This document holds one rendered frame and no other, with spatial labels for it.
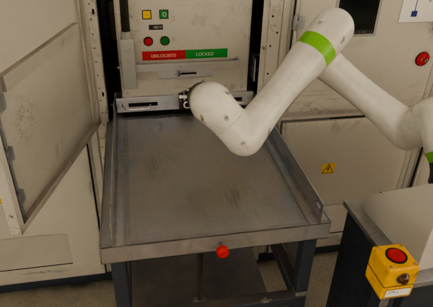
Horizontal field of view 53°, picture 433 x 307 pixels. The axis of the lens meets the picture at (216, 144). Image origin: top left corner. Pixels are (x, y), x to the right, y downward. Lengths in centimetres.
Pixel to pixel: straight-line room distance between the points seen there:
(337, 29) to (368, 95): 28
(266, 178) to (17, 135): 73
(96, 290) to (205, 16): 133
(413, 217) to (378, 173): 89
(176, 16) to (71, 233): 102
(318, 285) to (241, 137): 126
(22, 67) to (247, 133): 59
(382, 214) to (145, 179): 72
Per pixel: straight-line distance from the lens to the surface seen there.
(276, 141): 153
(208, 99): 109
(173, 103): 172
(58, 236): 204
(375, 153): 209
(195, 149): 150
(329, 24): 130
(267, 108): 116
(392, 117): 150
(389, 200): 136
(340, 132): 194
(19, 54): 123
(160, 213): 123
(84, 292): 221
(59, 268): 216
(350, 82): 147
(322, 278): 227
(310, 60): 124
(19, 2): 124
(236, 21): 166
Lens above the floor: 164
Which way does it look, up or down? 31 degrees down
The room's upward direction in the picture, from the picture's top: 2 degrees clockwise
